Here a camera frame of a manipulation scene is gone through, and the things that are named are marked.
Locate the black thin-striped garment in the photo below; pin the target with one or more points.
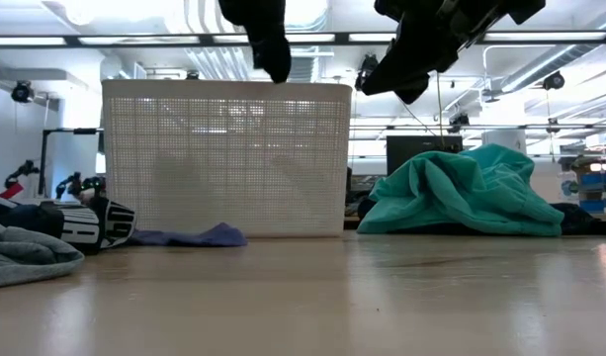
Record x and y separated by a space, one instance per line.
21 220

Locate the black ceiling spotlight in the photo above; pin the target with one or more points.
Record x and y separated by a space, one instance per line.
554 80
22 92
458 122
366 64

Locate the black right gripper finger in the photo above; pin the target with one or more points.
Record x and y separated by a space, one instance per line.
396 74
413 91

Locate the blue storage bin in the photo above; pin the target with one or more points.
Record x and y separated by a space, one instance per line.
599 179
599 206

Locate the clear spray bottle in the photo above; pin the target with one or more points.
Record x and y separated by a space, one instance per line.
569 188

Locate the black background frame stand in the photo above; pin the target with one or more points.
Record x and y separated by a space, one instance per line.
44 158

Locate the black monitor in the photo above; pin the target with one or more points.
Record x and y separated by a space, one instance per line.
406 153

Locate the red background object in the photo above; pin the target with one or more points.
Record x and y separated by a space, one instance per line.
11 191

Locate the white cylinder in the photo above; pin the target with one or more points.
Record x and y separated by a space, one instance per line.
505 138

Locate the purple sock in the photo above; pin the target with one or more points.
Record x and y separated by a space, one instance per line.
208 237

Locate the white perforated plastic basket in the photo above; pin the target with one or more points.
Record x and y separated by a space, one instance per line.
223 163

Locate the grey sweatshirt garment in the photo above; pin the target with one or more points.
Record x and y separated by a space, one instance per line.
21 257

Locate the teal garment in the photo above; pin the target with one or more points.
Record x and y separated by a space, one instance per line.
456 198

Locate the black sock white bars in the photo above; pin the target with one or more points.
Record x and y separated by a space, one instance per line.
117 222
77 225

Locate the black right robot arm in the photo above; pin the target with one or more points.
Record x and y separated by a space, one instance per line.
522 7

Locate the black background robot arm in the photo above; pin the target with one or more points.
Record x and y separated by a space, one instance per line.
21 173
80 184

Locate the dark navy sock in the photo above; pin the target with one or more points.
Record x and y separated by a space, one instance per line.
268 44

